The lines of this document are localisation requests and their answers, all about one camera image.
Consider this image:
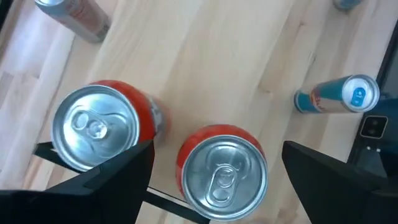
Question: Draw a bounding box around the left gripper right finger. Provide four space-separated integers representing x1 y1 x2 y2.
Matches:
281 140 398 224

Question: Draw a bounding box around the black table clamp bracket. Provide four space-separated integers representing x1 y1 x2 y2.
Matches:
359 114 389 140

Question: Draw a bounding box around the slim blue silver energy can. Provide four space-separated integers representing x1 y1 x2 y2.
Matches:
333 0 364 11
294 73 381 114

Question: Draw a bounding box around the red Fanta can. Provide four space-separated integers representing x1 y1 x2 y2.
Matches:
175 124 269 222
50 79 171 173

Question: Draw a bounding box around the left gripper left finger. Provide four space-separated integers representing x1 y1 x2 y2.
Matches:
0 139 155 224

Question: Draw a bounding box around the silver diet cola can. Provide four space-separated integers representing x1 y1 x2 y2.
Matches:
34 0 112 44

